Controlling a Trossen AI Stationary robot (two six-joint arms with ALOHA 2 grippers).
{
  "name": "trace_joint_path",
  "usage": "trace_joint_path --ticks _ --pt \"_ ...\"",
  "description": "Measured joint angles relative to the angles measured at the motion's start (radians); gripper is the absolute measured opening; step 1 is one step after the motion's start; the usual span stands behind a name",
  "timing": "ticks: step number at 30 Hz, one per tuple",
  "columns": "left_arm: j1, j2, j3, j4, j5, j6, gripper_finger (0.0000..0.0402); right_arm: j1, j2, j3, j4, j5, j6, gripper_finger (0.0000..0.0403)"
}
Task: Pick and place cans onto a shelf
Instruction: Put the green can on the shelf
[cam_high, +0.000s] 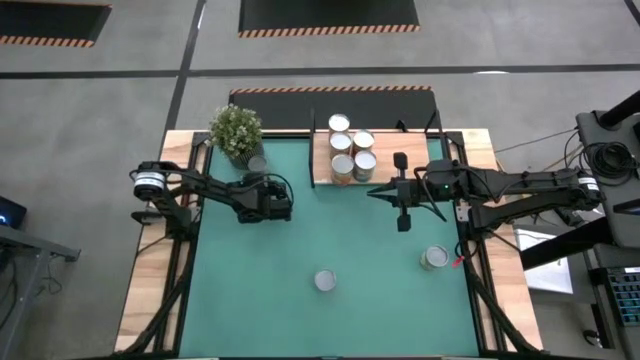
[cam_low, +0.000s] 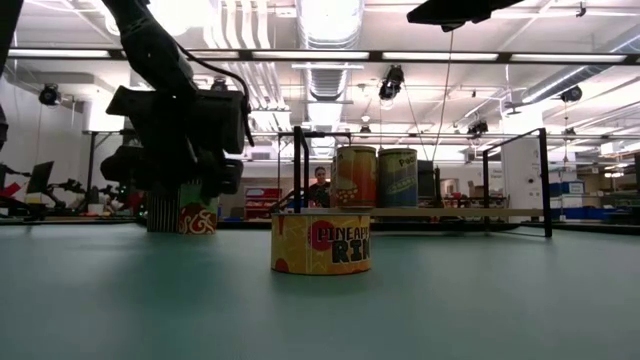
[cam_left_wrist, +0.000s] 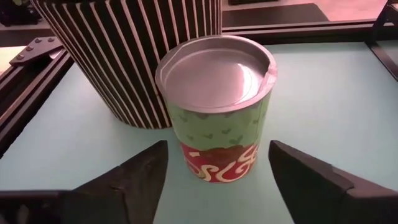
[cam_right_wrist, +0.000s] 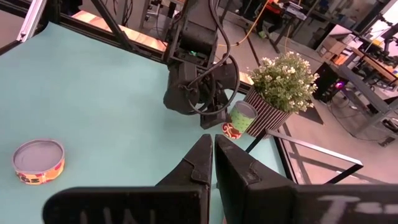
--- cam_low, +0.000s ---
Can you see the peas tin can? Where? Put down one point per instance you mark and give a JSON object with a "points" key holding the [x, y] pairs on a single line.
{"points": [[397, 177]]}

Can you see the black monitor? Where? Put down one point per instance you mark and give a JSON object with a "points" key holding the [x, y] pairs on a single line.
{"points": [[40, 177]]}

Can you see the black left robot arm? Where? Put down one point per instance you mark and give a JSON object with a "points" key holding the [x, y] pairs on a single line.
{"points": [[150, 45]]}

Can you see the tall tin can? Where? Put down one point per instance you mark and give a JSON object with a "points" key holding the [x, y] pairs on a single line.
{"points": [[426, 185]]}

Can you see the corn tin can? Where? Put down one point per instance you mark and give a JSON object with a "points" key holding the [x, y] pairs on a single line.
{"points": [[355, 175]]}

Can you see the person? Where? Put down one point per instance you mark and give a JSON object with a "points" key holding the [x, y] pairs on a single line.
{"points": [[320, 190]]}

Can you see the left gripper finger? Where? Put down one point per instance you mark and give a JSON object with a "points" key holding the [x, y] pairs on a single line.
{"points": [[125, 167], [231, 177]]}

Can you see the green red tin can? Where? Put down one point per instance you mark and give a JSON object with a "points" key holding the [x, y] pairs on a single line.
{"points": [[198, 215]]}

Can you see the black ceiling spotlight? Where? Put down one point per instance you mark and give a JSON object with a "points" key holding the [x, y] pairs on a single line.
{"points": [[391, 82], [50, 95], [571, 94]]}

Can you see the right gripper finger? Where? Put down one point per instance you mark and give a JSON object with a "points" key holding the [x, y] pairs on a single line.
{"points": [[440, 15]]}

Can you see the green table mat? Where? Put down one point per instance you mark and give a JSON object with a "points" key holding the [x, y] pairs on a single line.
{"points": [[450, 300]]}

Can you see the short pineapple rings can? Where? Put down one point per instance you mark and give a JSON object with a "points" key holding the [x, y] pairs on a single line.
{"points": [[320, 245]]}

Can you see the silver air duct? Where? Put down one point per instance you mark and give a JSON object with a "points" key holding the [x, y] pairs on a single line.
{"points": [[327, 25]]}

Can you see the red storage cabinet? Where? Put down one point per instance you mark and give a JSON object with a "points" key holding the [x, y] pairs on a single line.
{"points": [[262, 200]]}

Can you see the white column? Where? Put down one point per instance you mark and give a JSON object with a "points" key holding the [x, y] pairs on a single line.
{"points": [[522, 165]]}

